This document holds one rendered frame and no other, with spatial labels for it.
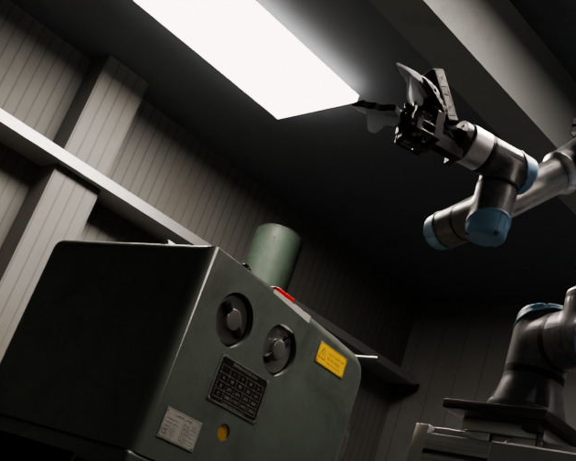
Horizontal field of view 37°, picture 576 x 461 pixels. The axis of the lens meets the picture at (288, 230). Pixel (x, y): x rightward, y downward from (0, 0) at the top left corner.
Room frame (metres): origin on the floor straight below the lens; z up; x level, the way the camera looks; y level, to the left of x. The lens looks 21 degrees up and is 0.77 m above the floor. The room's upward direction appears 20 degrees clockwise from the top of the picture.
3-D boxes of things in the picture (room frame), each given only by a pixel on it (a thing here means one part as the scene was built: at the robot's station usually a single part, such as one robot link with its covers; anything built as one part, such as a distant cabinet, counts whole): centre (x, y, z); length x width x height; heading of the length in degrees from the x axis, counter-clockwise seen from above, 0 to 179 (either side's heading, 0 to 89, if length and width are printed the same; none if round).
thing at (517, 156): (1.40, -0.34, 1.56); 0.11 x 0.08 x 0.09; 107
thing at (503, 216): (1.41, -0.33, 1.46); 0.11 x 0.08 x 0.11; 17
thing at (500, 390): (1.60, -0.55, 1.21); 0.15 x 0.15 x 0.10
